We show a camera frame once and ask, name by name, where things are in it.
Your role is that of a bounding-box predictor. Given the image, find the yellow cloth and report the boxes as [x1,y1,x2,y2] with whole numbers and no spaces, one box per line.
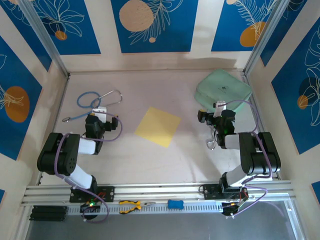
[134,106,182,148]

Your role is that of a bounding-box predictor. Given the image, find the metal forceps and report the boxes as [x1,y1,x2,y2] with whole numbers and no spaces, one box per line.
[206,124,218,151]

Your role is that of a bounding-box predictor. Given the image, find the blue stethoscope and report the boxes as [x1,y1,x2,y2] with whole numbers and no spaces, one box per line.
[61,89,124,123]

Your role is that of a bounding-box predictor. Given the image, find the mint green zip case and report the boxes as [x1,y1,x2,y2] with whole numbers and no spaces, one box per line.
[194,69,253,118]

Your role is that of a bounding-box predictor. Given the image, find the small black controller board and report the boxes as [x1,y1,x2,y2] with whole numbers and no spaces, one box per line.
[79,201,102,213]
[221,199,251,218]

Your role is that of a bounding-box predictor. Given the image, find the yellow black pliers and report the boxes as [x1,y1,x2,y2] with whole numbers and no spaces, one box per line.
[118,199,156,215]

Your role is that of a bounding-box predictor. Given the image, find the blue bone-shaped block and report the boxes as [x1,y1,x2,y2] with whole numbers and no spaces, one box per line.
[167,199,185,210]

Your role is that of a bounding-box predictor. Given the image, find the black stacked bars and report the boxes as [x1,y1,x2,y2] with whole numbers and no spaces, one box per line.
[29,205,69,222]

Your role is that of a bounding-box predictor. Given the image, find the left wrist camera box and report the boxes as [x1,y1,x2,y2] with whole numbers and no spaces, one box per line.
[91,106,109,121]

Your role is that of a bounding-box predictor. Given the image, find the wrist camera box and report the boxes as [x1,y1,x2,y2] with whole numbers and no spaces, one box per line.
[212,100,228,117]
[91,106,109,121]

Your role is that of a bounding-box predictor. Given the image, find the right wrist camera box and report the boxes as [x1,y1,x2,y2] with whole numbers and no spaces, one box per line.
[212,100,228,117]

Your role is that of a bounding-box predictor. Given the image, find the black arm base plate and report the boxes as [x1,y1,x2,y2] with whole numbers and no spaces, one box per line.
[69,185,116,203]
[199,183,248,201]

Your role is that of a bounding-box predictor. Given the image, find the aluminium mounting rail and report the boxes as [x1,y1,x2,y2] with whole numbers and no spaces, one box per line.
[21,181,297,205]

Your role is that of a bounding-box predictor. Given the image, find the slotted grey cable duct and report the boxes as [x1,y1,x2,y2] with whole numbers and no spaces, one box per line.
[67,201,226,216]

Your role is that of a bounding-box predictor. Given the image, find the aluminium frame post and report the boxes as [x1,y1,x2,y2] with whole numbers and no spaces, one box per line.
[243,0,288,76]
[18,0,71,77]

